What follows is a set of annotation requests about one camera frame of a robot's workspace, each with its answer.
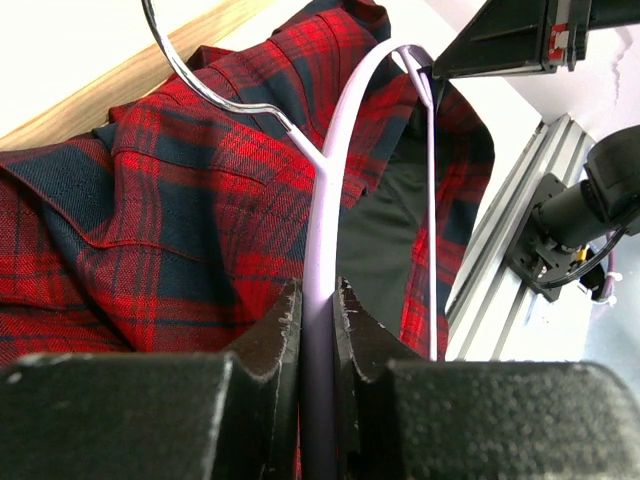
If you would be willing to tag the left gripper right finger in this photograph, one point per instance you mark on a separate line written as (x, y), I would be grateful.
(402, 416)

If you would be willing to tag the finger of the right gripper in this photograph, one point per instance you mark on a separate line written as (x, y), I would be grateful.
(504, 38)

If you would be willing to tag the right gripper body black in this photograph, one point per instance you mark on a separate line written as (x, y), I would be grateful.
(569, 23)

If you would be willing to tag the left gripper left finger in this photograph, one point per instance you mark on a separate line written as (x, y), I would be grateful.
(229, 415)

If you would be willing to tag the purple hanger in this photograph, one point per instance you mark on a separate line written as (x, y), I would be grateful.
(318, 437)

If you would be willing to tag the red plaid skirt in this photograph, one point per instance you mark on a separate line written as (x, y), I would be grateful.
(174, 227)

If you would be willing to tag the wooden clothes rack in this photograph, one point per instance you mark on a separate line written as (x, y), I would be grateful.
(65, 63)

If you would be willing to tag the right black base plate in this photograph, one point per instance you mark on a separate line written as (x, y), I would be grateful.
(542, 235)

